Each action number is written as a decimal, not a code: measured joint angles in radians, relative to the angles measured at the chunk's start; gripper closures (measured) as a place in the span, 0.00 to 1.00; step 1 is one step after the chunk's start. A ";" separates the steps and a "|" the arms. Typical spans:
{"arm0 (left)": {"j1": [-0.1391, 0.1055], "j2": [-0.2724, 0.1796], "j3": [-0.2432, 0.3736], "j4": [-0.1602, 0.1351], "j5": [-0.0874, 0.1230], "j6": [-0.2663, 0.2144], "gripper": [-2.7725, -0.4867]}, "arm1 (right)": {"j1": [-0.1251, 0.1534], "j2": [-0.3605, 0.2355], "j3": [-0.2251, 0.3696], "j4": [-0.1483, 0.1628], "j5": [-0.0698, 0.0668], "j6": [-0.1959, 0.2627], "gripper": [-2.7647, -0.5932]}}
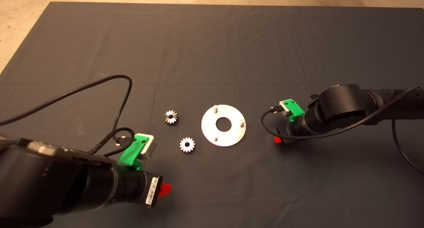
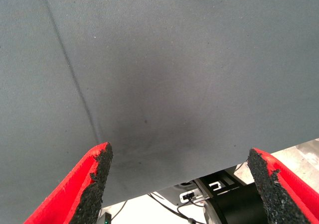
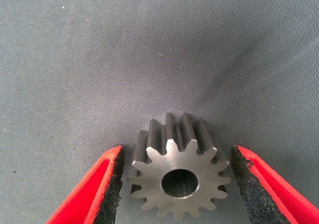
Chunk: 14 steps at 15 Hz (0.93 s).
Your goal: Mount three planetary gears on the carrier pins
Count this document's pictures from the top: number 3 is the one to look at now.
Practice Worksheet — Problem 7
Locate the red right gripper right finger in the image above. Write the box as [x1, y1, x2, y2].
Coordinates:
[230, 144, 319, 224]

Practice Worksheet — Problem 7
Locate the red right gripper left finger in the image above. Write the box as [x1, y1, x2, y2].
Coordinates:
[46, 145, 125, 224]

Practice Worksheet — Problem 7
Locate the steel planetary gear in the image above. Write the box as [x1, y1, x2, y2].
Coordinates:
[127, 112, 232, 221]

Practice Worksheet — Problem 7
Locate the dark grey table cloth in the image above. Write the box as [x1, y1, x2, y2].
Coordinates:
[0, 0, 319, 224]

